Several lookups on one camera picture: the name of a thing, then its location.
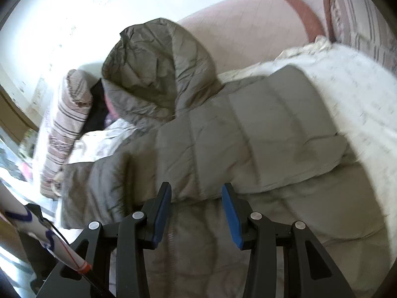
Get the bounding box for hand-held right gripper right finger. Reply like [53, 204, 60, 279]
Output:
[221, 183, 357, 298]

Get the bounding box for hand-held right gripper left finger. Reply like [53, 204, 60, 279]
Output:
[35, 183, 172, 298]

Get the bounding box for olive grey puffer jacket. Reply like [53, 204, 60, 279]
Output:
[60, 19, 390, 298]

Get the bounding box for dark cloth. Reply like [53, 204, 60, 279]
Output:
[83, 79, 107, 132]

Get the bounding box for striped floral pillow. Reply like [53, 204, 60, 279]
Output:
[40, 69, 94, 199]
[323, 0, 397, 75]

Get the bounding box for white floral bedsheet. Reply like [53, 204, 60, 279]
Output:
[66, 36, 397, 224]

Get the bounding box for pink sofa back cushion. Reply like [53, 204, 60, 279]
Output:
[178, 0, 326, 76]

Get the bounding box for cream fringed cloth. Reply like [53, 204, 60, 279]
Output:
[277, 36, 334, 59]

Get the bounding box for black cable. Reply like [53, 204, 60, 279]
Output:
[26, 203, 117, 298]

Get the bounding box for white blue printed cable wrap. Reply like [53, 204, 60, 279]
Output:
[0, 203, 92, 274]

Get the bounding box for wooden door frame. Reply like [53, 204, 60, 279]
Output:
[0, 84, 39, 143]

